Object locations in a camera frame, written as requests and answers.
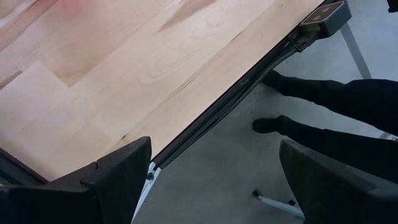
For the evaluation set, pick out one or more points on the person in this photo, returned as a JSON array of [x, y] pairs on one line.
[[357, 96]]

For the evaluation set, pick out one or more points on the black table-edge camera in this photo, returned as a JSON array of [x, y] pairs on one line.
[[329, 17]]

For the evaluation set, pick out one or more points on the black metal table frame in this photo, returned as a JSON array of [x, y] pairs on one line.
[[217, 109]]

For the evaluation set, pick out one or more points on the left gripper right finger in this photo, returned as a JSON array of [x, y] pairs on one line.
[[335, 199]]

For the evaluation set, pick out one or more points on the white metal table bracket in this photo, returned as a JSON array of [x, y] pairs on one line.
[[146, 193]]

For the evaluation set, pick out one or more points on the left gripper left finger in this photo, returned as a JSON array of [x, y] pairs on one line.
[[118, 186]]

